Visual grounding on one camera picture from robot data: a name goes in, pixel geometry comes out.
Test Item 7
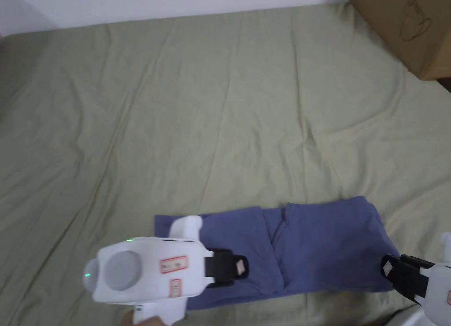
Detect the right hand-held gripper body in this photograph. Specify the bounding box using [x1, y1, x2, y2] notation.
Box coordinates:
[410, 232, 451, 326]

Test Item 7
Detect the bed with pale green sheet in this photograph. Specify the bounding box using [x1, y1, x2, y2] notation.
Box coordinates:
[0, 2, 451, 326]

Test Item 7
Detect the person's left hand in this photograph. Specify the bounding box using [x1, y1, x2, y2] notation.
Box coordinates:
[121, 315, 161, 326]

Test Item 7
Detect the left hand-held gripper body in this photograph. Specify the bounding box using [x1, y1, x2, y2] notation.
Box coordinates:
[84, 215, 236, 326]

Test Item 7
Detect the brown cardboard carton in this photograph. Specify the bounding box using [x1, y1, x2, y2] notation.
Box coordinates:
[348, 0, 451, 81]

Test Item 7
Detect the blue garment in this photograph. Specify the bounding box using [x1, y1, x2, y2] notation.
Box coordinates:
[154, 195, 401, 311]

